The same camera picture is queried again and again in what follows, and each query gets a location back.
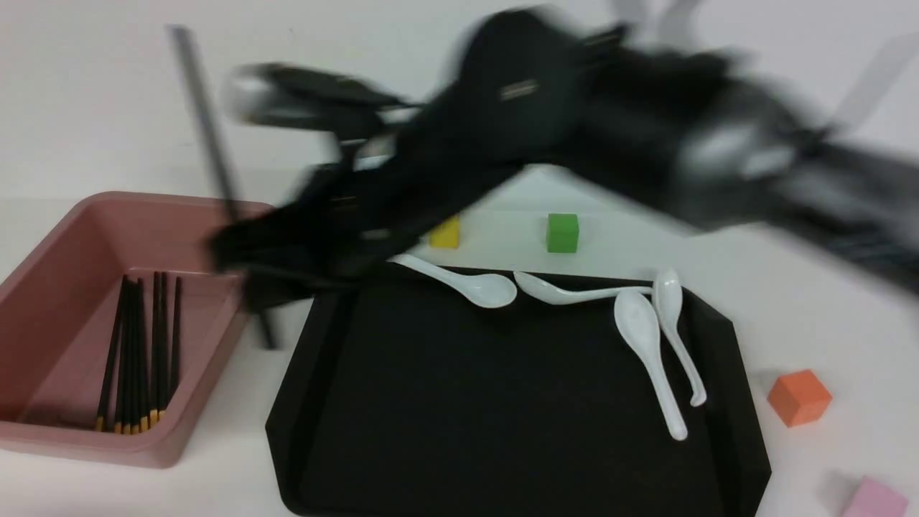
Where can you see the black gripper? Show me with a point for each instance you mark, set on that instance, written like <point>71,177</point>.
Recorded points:
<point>346,221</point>

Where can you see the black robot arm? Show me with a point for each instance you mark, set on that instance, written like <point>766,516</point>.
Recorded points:
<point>681,131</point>

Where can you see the yellow foam cube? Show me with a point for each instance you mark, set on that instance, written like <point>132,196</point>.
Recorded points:
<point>447,235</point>

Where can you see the white ceramic soup spoon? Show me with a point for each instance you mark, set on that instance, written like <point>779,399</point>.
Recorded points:
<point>489,291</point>
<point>637,323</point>
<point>551,294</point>
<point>667,301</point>

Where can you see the black plastic tray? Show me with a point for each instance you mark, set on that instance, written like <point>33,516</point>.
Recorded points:
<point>403,399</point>

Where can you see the black chopstick yellow tip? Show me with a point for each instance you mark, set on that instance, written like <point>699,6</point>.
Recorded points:
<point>141,398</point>
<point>158,359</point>
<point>124,422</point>
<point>111,360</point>

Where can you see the green foam cube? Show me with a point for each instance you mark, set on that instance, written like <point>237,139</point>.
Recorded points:
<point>562,236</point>

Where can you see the pink plastic bin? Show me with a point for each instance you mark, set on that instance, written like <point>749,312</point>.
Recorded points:
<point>57,313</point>

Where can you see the orange foam cube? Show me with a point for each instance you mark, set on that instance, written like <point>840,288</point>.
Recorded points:
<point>799,398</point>

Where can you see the pink foam cube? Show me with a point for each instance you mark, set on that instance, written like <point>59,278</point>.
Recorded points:
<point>874,498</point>

